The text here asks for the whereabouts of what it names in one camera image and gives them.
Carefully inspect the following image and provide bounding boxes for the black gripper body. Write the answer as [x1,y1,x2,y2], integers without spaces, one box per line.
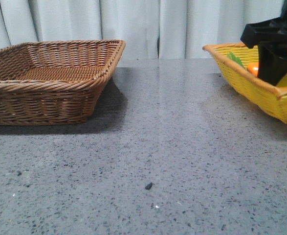
[241,0,287,48]

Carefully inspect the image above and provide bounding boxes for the yellow wicker basket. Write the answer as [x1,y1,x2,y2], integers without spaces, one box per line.
[202,42,287,124]

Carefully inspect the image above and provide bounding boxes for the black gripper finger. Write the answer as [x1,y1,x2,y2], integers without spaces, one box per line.
[257,44,287,86]

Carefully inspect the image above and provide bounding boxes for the orange toy carrot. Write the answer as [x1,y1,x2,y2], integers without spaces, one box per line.
[227,52,259,77]

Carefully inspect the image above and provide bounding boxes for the brown wicker basket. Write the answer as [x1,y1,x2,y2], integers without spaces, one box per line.
[0,39,126,126]

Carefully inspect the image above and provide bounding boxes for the pale grey curtain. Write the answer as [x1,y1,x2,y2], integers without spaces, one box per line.
[0,0,283,59]

